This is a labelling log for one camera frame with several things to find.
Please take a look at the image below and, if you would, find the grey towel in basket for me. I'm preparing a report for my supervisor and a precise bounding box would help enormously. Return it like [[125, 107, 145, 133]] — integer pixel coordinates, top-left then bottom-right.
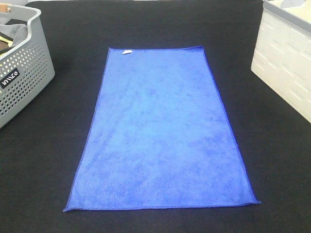
[[0, 24, 28, 47]]

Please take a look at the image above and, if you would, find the blue microfiber towel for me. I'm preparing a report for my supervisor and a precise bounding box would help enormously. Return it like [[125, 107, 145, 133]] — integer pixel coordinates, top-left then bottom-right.
[[65, 46, 258, 211]]

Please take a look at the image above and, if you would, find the grey perforated laundry basket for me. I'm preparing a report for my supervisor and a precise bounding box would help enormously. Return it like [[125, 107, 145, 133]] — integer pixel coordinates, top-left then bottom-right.
[[0, 3, 55, 127]]

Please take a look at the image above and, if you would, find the yellow cloth in basket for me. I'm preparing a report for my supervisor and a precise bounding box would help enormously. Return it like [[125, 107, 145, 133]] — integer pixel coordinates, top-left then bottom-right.
[[0, 35, 13, 47]]

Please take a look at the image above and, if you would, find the white plastic storage crate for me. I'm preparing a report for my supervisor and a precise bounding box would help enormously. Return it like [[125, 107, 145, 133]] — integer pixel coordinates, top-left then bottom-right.
[[251, 0, 311, 121]]

